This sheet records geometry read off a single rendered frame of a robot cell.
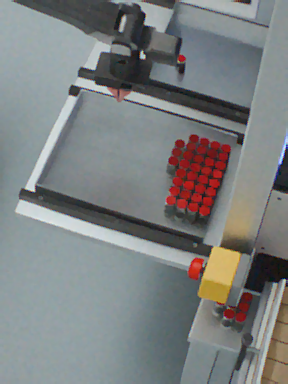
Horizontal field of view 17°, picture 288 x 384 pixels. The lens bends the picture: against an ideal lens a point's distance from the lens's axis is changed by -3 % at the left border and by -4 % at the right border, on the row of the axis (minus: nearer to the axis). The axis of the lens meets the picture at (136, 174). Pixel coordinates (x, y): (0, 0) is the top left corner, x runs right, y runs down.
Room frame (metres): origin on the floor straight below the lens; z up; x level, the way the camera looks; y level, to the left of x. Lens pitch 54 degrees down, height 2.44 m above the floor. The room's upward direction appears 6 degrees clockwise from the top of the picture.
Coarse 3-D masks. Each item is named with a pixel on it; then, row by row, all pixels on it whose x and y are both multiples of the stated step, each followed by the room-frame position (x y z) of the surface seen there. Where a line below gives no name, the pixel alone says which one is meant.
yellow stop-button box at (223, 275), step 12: (216, 252) 0.87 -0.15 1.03; (228, 252) 0.88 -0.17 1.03; (216, 264) 0.85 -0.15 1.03; (228, 264) 0.85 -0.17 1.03; (240, 264) 0.85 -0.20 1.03; (204, 276) 0.82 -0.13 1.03; (216, 276) 0.82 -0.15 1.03; (228, 276) 0.83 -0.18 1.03; (240, 276) 0.83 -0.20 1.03; (204, 288) 0.82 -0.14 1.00; (216, 288) 0.81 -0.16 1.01; (228, 288) 0.81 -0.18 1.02; (240, 288) 0.81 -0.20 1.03; (216, 300) 0.81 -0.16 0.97; (228, 300) 0.81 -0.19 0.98
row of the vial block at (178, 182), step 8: (192, 136) 1.20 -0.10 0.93; (192, 144) 1.18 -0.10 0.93; (184, 152) 1.16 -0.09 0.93; (192, 152) 1.17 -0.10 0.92; (184, 160) 1.14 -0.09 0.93; (192, 160) 1.15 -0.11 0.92; (184, 168) 1.12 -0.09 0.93; (176, 176) 1.11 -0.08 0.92; (184, 176) 1.10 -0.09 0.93; (176, 184) 1.08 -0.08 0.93; (176, 192) 1.06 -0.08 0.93; (168, 200) 1.04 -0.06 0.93; (176, 200) 1.06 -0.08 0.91; (168, 208) 1.03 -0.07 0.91; (168, 216) 1.03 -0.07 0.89
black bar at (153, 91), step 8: (80, 72) 1.37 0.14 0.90; (88, 72) 1.37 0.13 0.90; (136, 88) 1.34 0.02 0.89; (152, 88) 1.34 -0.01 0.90; (160, 88) 1.34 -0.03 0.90; (152, 96) 1.33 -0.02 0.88; (160, 96) 1.33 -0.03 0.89; (168, 96) 1.33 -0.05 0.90; (176, 96) 1.33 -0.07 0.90; (184, 96) 1.33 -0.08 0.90; (184, 104) 1.32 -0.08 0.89; (192, 104) 1.31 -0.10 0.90; (200, 104) 1.31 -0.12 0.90; (208, 104) 1.32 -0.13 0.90; (216, 104) 1.32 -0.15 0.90; (208, 112) 1.31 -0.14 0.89; (216, 112) 1.30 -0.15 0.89; (224, 112) 1.30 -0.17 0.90; (232, 112) 1.30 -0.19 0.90; (240, 112) 1.30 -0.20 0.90; (232, 120) 1.29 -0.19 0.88; (240, 120) 1.29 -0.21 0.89; (248, 120) 1.29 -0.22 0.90
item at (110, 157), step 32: (96, 96) 1.30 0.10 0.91; (64, 128) 1.20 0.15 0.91; (96, 128) 1.23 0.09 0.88; (128, 128) 1.24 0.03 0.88; (160, 128) 1.25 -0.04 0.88; (192, 128) 1.25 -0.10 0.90; (64, 160) 1.14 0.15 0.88; (96, 160) 1.15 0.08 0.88; (128, 160) 1.16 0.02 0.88; (160, 160) 1.17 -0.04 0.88; (64, 192) 1.06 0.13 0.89; (96, 192) 1.08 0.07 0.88; (128, 192) 1.08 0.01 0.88; (160, 192) 1.09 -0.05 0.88; (160, 224) 1.00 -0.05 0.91; (192, 224) 1.03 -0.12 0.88
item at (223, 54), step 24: (168, 24) 1.54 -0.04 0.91; (192, 24) 1.57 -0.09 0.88; (216, 24) 1.58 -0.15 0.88; (240, 24) 1.57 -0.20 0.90; (192, 48) 1.49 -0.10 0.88; (216, 48) 1.50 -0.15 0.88; (240, 48) 1.51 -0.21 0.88; (168, 72) 1.41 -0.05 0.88; (192, 72) 1.42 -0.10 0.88; (216, 72) 1.43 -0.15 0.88; (240, 72) 1.44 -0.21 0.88; (192, 96) 1.34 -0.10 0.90; (216, 96) 1.34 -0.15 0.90; (240, 96) 1.37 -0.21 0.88
